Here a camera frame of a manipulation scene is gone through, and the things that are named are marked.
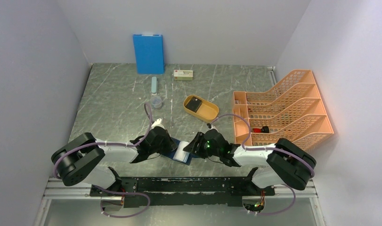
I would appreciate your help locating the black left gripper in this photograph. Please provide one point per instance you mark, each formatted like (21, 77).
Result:
(170, 145)

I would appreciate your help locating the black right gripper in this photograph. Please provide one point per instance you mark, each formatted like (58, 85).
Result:
(192, 147)

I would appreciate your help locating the navy blue card holder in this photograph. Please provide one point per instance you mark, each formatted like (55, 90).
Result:
(179, 154)

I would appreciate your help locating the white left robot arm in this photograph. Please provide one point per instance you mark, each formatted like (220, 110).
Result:
(80, 160)

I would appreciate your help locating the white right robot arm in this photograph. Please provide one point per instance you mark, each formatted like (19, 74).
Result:
(280, 163)

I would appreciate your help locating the black VIP card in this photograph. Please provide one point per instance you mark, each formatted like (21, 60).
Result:
(194, 104)

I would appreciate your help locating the yellow oval tray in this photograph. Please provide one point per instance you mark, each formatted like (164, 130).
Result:
(207, 112)

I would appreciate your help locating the clear jar of paper clips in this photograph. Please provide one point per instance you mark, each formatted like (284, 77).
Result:
(156, 102)

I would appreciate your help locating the light blue stapler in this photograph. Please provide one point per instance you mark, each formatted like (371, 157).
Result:
(154, 85)

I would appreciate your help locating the green and white small box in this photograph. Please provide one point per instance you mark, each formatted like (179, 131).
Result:
(183, 75)

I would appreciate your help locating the red and black object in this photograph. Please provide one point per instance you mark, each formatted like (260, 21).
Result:
(264, 129)

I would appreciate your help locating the blue upright folder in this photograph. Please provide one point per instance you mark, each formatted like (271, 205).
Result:
(149, 53)

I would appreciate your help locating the orange plastic file organizer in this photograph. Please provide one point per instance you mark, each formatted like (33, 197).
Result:
(292, 109)

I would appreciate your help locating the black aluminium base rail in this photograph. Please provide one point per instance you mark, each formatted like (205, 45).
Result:
(231, 191)

